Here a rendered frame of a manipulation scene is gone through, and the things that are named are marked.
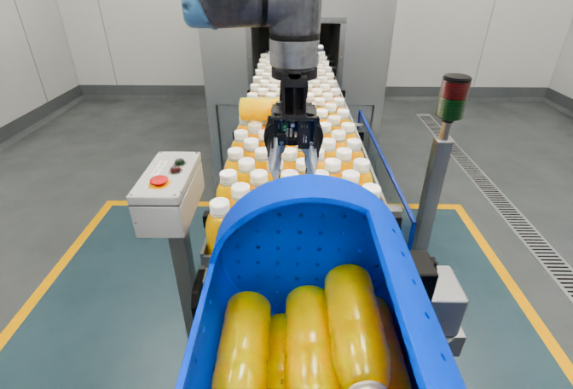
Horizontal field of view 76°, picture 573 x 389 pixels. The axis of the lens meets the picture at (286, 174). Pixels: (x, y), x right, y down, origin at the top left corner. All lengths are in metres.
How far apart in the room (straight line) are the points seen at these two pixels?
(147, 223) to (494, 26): 4.90
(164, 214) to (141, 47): 4.45
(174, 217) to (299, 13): 0.44
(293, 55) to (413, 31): 4.43
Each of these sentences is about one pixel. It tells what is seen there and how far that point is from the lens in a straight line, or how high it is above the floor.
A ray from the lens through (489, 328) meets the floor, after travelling 2.10.
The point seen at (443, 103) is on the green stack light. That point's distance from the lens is 0.96.
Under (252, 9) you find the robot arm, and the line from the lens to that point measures 0.53.
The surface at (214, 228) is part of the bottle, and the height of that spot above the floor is 1.04.
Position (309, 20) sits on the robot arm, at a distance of 0.55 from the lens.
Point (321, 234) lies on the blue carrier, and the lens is 0.55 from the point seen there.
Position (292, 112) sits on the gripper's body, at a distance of 0.57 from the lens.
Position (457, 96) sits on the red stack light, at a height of 1.22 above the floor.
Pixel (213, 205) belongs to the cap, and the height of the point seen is 1.08.
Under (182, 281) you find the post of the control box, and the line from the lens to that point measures 0.98.
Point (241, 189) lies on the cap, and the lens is 0.76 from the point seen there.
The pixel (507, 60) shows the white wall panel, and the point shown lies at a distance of 5.48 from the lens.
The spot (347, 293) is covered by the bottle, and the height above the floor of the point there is 1.13.
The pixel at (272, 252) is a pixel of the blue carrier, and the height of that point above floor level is 1.10.
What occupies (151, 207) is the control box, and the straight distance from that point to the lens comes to 0.76.
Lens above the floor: 1.48
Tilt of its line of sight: 29 degrees down
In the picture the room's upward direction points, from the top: straight up
